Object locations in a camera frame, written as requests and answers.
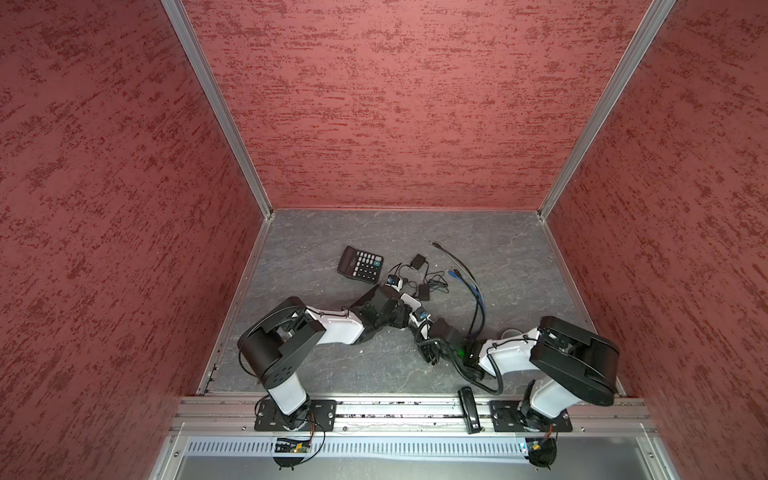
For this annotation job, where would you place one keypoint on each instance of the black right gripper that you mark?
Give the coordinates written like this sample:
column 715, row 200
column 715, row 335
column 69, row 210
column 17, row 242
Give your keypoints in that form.
column 423, row 348

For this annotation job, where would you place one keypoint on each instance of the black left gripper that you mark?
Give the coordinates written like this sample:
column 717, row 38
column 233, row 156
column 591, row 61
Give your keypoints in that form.
column 402, row 317

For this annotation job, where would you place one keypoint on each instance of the black power adapter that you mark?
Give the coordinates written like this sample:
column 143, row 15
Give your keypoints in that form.
column 418, row 262
column 423, row 292

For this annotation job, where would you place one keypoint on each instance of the white network switch box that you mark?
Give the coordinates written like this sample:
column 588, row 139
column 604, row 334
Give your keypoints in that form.
column 413, row 304

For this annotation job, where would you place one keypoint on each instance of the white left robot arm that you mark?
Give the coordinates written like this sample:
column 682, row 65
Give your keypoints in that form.
column 273, row 349

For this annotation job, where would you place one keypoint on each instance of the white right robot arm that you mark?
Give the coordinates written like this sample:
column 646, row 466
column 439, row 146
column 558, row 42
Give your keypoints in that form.
column 579, row 366

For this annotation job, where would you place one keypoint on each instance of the black desk calculator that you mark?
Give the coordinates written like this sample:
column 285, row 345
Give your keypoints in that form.
column 360, row 265

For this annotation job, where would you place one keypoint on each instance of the black stapler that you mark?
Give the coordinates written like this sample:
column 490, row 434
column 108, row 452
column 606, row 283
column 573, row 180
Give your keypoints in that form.
column 469, row 410

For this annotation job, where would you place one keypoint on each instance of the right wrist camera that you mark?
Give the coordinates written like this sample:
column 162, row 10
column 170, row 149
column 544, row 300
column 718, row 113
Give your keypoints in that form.
column 420, row 323

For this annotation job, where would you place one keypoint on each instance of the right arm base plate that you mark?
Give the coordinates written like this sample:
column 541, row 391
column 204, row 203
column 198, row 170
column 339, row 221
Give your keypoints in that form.
column 510, row 417

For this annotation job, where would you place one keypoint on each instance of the white slotted cable duct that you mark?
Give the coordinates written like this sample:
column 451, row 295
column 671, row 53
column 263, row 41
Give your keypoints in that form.
column 412, row 448

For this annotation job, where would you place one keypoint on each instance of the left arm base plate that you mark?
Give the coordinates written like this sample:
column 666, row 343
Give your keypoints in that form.
column 318, row 414

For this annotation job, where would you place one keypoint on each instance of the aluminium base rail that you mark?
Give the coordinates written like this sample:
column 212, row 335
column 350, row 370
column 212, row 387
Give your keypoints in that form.
column 389, row 415

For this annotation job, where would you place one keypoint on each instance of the aluminium left corner post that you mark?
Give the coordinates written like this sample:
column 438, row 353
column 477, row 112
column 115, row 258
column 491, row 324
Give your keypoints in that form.
column 185, row 33

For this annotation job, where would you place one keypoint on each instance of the aluminium corner post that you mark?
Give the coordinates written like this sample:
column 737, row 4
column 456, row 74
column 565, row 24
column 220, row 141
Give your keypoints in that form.
column 185, row 33
column 630, row 60

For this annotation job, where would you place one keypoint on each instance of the aluminium right corner post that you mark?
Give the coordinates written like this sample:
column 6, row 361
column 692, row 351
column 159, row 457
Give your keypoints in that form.
column 630, row 60

